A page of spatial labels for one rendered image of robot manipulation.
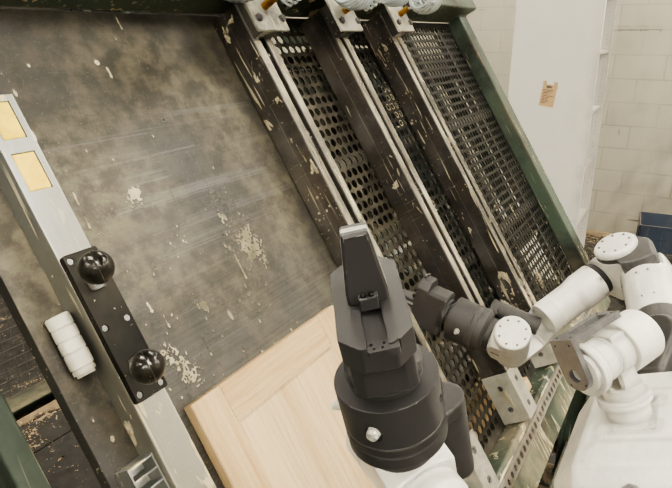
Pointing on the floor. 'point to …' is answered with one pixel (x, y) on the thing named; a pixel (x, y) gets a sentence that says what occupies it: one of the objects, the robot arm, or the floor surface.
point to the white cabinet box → (563, 85)
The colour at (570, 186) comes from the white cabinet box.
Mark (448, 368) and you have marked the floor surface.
